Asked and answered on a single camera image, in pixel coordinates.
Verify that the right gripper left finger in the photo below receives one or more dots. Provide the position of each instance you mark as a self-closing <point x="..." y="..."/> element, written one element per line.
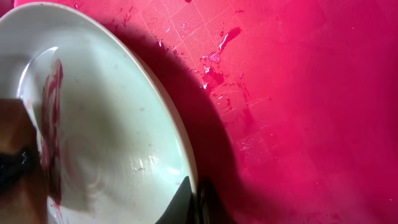
<point x="180" y="209"/>

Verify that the white plate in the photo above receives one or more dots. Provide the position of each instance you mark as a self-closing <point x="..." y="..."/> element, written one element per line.
<point x="112" y="144"/>

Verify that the red plastic tray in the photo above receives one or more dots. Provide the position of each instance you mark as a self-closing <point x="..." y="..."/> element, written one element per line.
<point x="290" y="105"/>

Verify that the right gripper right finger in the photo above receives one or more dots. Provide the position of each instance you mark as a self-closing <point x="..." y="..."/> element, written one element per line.
<point x="210" y="207"/>

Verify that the green yellow sponge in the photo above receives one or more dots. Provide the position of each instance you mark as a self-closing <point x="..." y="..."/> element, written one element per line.
<point x="24" y="190"/>

